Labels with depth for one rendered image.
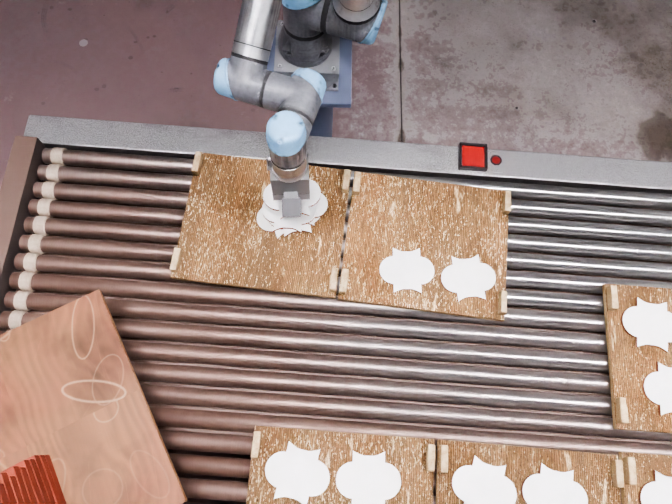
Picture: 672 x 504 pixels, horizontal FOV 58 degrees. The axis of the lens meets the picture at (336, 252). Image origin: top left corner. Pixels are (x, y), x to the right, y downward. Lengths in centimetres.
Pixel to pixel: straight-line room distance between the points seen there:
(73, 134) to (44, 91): 132
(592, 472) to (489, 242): 58
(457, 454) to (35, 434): 91
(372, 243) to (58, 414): 81
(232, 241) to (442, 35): 186
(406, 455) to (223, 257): 64
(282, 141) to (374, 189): 48
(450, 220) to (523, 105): 146
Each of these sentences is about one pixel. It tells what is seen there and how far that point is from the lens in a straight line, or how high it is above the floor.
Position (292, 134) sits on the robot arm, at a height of 136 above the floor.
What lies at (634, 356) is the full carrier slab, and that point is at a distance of 163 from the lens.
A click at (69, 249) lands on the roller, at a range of 166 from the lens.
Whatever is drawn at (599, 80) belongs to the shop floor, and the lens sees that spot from 317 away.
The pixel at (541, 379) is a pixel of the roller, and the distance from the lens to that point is 155.
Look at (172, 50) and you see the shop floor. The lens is 305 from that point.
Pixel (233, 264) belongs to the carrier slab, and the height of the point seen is 94.
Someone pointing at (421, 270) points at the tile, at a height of 94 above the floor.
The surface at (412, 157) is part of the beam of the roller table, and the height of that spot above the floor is 92.
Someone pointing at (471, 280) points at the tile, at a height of 94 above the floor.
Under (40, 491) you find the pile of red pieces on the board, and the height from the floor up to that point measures 113.
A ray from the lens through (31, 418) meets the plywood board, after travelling 146.
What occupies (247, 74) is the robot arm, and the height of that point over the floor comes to 135.
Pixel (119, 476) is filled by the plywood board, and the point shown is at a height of 104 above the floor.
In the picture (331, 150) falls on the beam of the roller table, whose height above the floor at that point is 92.
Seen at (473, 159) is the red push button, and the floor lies 93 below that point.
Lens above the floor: 236
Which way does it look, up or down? 71 degrees down
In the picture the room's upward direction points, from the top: 5 degrees clockwise
